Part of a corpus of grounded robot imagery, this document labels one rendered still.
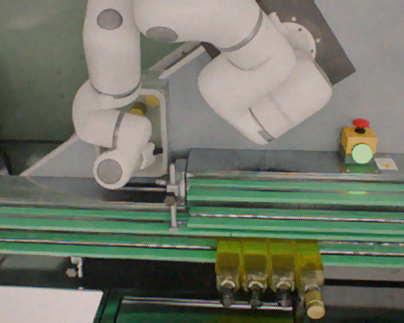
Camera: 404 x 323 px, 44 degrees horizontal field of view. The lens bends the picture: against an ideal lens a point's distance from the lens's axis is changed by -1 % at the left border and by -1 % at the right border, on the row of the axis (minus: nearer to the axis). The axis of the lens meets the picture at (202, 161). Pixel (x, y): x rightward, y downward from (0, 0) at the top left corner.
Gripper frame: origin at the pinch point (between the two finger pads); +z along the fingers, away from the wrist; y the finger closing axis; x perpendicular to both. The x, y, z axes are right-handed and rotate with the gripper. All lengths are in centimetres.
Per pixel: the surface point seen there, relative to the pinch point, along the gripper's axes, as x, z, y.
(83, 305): -35.4, -15.0, -10.9
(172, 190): -6.7, -16.2, 10.4
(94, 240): -23.3, -4.5, -10.7
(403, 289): -35, 0, 67
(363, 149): 1, -5, 53
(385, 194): -8, -11, 57
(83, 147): -1.7, 6.2, -16.0
